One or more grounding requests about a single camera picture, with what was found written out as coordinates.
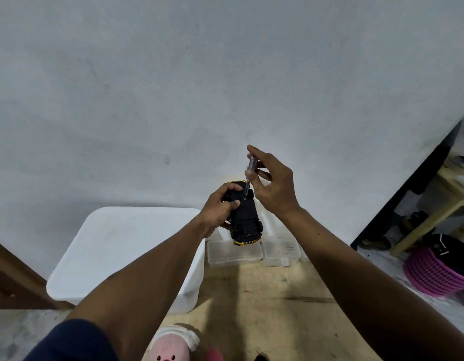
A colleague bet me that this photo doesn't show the person's left hand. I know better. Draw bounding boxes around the person's left hand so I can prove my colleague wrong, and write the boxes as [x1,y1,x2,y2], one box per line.
[200,183,244,239]

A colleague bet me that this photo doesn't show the person's right hand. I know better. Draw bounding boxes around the person's right hand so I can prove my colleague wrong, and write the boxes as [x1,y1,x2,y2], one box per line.
[245,144,302,219]

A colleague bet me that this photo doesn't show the small clear-handled screwdriver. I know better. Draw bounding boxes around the small clear-handled screwdriver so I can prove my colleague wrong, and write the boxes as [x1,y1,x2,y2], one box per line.
[243,156,259,196]

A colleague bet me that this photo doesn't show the black yellow toy car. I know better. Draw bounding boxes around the black yellow toy car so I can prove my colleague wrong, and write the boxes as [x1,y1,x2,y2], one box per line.
[222,180,263,246]

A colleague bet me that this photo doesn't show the person's left forearm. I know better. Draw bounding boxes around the person's left forearm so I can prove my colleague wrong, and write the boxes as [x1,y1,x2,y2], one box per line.
[64,218,207,361]

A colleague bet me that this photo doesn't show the person's right forearm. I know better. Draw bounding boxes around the person's right forearm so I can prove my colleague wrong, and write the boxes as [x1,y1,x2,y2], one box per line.
[283,207,464,361]

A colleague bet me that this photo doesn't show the white plastic storage bin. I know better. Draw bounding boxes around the white plastic storage bin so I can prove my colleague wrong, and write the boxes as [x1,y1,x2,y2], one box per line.
[46,206,206,315]

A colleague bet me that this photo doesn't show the dark sandal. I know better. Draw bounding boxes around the dark sandal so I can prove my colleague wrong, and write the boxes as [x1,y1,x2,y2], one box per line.
[357,237,393,252]

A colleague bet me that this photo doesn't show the pink plush toy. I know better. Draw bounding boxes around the pink plush toy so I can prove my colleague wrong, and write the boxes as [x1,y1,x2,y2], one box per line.
[147,325,201,361]

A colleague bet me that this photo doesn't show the dark shoes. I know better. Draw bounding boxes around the dark shoes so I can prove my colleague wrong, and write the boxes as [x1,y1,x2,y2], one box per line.
[400,210,440,238]

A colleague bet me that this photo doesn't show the pink plastic basket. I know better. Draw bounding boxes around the pink plastic basket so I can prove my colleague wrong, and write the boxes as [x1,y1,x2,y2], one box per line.
[403,246,464,300]

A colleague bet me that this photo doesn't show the black bag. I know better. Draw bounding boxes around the black bag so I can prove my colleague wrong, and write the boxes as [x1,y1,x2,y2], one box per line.
[423,233,464,281]

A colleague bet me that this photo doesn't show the dark blue sleeve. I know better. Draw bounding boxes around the dark blue sleeve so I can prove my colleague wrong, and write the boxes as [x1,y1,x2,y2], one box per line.
[23,318,120,361]

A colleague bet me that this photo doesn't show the brown wooden furniture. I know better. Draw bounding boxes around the brown wooden furniture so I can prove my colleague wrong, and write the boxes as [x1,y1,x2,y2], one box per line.
[0,237,75,311]

